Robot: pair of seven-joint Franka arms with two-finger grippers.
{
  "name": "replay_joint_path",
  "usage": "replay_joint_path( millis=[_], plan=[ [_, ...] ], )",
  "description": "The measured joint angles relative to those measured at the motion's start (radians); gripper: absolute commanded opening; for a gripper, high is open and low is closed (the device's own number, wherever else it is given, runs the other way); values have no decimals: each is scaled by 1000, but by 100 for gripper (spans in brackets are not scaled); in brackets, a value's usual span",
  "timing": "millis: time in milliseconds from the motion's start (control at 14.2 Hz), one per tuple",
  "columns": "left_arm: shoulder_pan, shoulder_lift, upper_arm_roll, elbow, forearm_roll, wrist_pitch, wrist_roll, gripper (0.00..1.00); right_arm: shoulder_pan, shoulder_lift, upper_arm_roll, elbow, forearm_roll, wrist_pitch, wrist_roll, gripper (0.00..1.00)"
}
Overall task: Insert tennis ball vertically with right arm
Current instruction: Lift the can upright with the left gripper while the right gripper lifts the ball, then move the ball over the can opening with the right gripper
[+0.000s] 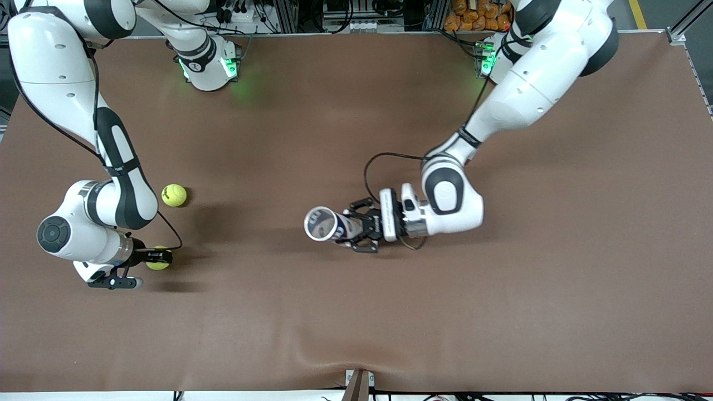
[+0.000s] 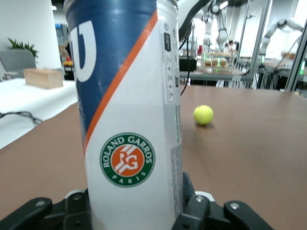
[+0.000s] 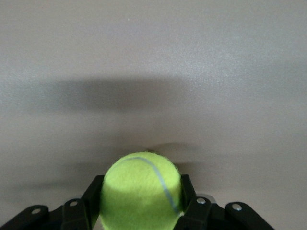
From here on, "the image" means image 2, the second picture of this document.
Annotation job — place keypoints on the blue lit display cabinet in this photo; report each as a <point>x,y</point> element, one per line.
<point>60,30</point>

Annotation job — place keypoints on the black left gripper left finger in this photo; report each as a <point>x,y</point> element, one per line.
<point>36,215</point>

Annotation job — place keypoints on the white blue tennis ball can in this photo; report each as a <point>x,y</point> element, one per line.
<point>129,107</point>

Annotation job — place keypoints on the grey chair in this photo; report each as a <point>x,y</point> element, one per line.
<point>16,62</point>

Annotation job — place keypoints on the neighbouring work table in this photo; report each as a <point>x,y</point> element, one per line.
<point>216,76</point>

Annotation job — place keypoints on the green potted plant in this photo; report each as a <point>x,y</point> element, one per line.
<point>22,48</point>

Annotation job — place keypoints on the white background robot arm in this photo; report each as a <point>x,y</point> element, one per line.
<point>271,30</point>
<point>206,31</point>
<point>221,36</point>

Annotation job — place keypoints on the yellow box red buttons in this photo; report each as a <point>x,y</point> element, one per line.
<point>68,63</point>

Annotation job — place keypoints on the red bottle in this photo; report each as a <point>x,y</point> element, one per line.
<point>200,50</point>

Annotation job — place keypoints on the clear rack with bread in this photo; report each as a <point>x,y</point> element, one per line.
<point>217,62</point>

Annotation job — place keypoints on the white tablecloth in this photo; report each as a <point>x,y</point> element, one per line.
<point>28,100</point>

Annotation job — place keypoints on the aluminium cell frame post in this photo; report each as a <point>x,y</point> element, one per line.
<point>257,40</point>
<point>297,62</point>

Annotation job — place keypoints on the seated person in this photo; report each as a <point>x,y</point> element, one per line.
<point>231,45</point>

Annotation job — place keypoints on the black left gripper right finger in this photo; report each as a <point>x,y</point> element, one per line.
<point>204,215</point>

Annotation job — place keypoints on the light wooden block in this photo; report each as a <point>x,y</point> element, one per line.
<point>43,79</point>

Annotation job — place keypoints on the yellow tennis ball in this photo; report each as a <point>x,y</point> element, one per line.
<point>203,114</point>

